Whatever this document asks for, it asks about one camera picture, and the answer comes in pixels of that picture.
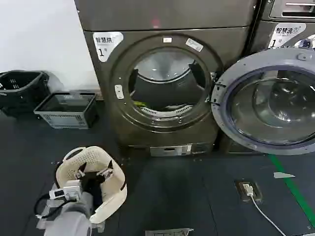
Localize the white floor tape scrap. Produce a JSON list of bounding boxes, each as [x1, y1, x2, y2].
[[273, 172, 296, 179]]

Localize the grey dryer with open drum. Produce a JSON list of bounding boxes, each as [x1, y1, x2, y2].
[[74, 0, 259, 158]]

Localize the metal floor socket box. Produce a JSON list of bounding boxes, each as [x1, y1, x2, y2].
[[234, 180, 263, 203]]

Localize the grey slatted plastic crate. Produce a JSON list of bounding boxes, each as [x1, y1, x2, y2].
[[33, 90, 99, 130]]

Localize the cream perforated laundry basket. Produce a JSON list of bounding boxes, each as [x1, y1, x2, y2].
[[55, 145, 128, 224]]

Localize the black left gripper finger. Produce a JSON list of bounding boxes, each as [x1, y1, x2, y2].
[[96, 159, 116, 178], [74, 162, 87, 179]]

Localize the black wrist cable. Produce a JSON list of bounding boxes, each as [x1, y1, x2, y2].
[[33, 192, 65, 219]]

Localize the green floor tape line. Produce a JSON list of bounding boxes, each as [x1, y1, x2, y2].
[[267, 154, 315, 223]]

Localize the white power plug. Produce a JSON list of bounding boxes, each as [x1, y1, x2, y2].
[[242, 182, 254, 197]]

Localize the white power cable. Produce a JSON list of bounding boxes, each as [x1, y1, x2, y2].
[[249, 194, 289, 236]]

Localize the clothes in drum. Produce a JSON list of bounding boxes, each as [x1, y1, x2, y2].
[[132, 99, 195, 117]]

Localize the grey dryer with blue label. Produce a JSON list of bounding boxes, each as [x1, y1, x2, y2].
[[248, 0, 315, 55]]

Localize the black plastic laundry basket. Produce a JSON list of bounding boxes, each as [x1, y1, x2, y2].
[[0, 70, 52, 117]]

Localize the round glass dryer door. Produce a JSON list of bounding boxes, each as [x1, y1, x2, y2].
[[211, 47, 315, 156]]

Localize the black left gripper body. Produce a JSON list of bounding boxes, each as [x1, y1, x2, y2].
[[79, 171, 105, 198]]

